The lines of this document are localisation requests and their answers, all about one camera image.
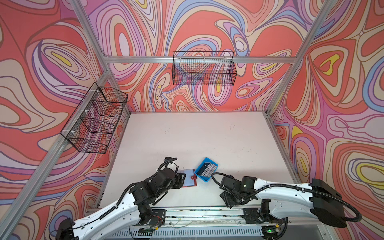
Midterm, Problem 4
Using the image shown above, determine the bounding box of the dark credit card stack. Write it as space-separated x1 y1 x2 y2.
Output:
197 163 217 178

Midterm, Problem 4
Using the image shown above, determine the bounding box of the black wire basket left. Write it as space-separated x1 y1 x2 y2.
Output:
60 83 128 154

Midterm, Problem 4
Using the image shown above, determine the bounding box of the black wire basket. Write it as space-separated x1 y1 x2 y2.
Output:
60 83 128 154
172 50 238 86

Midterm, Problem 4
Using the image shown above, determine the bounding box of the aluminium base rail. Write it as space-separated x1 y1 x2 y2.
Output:
104 205 337 240

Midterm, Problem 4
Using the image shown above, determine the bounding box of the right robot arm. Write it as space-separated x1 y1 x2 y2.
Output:
211 173 362 228

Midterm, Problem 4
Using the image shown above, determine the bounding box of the blue plastic card tray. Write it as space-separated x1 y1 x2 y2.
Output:
195 158 219 183

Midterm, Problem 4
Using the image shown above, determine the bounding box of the red leather card holder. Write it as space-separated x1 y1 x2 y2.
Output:
179 169 197 188

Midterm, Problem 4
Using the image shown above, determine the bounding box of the black wire basket back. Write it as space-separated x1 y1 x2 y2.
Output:
172 50 238 86

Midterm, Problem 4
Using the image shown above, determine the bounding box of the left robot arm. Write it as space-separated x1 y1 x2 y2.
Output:
49 157 185 240

